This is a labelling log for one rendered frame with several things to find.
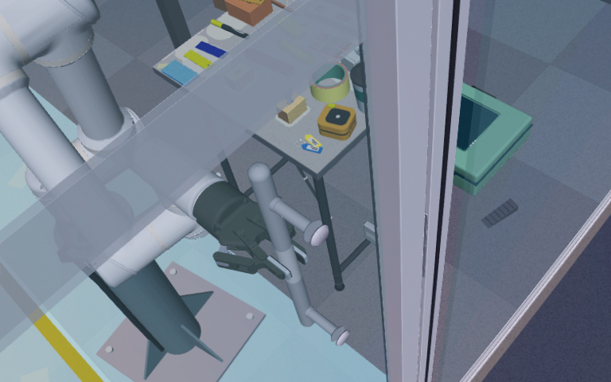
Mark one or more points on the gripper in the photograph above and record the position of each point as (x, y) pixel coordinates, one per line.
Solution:
(224, 212)

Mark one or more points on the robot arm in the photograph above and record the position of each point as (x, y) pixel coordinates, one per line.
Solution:
(28, 119)

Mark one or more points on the blue key tag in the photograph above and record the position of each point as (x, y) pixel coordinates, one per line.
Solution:
(315, 149)

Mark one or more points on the yellow key tag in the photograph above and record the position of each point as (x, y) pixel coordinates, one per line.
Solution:
(312, 140)

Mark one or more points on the sliding glass door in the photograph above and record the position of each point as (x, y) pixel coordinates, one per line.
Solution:
(401, 143)

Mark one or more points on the small grey box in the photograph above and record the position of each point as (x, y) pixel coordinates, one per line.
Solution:
(368, 231)

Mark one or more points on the grey table with dark legs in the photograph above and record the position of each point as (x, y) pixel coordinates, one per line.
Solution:
(334, 153)

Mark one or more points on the tan wooden block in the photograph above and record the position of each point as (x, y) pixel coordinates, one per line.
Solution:
(293, 110)

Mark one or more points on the orange black tape measure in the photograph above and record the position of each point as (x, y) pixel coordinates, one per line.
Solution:
(337, 122)

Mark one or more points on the yellow green tape roll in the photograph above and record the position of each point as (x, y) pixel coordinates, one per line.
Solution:
(319, 90)

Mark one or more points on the dark green cup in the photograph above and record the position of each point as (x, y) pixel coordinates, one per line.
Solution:
(358, 86)

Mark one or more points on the light blue pad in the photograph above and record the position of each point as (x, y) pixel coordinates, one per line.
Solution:
(179, 72)

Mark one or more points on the yellow strip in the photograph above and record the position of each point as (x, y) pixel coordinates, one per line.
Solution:
(198, 58)

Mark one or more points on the dark blue strip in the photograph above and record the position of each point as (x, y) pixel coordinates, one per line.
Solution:
(210, 49)

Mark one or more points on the small white box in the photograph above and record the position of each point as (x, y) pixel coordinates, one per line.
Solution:
(352, 56)

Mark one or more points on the white disc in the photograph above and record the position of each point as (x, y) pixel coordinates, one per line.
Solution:
(217, 33)

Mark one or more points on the yellow black marker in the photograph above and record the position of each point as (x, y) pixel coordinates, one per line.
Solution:
(229, 28)

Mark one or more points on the dark grey ridged wedge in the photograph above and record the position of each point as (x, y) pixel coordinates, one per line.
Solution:
(500, 213)

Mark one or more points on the orange box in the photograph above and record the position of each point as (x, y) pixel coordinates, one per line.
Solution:
(248, 10)

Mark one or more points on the green tray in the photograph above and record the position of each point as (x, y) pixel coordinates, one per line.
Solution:
(496, 143)

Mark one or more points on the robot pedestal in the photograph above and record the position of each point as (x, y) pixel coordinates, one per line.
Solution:
(157, 310)

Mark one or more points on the white door frame post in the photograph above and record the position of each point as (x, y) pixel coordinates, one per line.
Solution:
(441, 143)

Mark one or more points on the dark grey post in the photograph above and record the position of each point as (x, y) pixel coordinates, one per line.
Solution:
(173, 21)

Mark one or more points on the white floor rail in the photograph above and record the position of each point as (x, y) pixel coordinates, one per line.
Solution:
(534, 296)

